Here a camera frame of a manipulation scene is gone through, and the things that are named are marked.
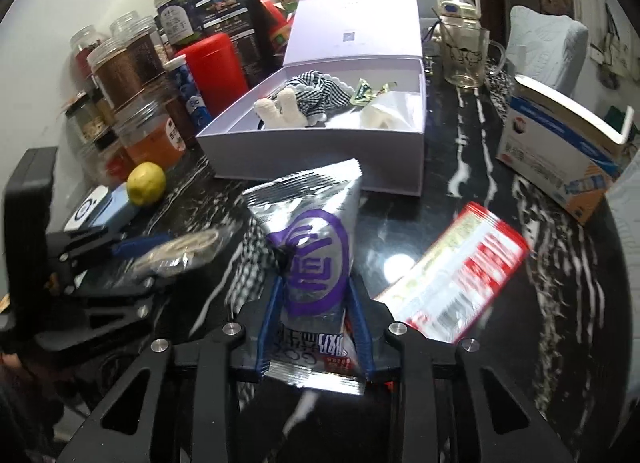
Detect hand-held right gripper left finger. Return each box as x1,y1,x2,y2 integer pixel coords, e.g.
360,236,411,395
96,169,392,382
70,275,282,463

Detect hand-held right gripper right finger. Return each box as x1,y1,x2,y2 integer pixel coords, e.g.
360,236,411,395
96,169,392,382
347,275,576,463

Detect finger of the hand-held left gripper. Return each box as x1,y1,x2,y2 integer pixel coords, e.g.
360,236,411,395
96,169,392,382
47,227,172,265
74,277,174,310

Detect bagged coil of beige cord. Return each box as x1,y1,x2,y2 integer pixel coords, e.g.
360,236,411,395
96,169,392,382
132,228,227,277

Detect silver purple snack packet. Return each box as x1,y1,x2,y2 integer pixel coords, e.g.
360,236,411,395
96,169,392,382
241,158,365,397

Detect red white snack packet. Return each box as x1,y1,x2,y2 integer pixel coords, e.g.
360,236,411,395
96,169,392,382
374,202,531,345

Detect plush toy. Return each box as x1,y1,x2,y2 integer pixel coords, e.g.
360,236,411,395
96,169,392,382
253,70,352,130

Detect clear plastic bag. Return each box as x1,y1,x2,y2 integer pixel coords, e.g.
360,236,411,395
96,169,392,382
357,93,419,131

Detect green snack packet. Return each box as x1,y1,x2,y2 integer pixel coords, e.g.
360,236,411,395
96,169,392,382
349,80,397,107

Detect lavender gift box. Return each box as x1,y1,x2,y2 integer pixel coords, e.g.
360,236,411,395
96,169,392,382
196,0,429,194

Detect light blue box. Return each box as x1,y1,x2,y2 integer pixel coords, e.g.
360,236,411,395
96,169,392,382
63,182,139,235

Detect checkered fabric piece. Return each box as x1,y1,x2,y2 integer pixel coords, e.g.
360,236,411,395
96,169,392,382
224,227,282,315

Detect yellow lemon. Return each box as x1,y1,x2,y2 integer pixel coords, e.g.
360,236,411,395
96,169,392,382
126,162,167,205

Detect white round-dial device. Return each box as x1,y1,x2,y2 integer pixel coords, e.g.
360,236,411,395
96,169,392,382
63,186,111,232

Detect black lid red jar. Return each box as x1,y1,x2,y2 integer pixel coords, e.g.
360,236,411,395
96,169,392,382
94,140,137,180

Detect large orange jar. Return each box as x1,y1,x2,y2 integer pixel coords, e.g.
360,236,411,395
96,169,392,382
113,98,188,170

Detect dark brown jar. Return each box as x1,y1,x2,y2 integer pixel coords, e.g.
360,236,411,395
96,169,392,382
164,92,199,150

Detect small jar of white pieces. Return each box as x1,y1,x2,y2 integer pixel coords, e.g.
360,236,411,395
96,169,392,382
64,90,109,142

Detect blue tablet tube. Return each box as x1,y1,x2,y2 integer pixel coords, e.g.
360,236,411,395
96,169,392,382
164,55,214,135

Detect brown powder jar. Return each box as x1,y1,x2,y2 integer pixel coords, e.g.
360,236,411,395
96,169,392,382
87,35,167,110

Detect red canister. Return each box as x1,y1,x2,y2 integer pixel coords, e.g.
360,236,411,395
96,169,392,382
174,32,250,120

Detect jar of red dried fruit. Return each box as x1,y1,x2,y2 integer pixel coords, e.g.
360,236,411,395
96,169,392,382
69,24,109,80

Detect black stand-up pouch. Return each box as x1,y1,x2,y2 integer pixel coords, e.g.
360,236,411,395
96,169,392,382
185,0,274,87

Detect red package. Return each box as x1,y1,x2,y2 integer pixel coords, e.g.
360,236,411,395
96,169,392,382
257,0,297,52

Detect blue white medicine box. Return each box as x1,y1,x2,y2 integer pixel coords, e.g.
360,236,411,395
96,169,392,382
495,74,635,225

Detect glass mug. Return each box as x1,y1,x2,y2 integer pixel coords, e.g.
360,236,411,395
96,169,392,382
442,26,507,89

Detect chair with pale quilted cover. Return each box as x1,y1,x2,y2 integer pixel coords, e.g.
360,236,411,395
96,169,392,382
507,5,590,95

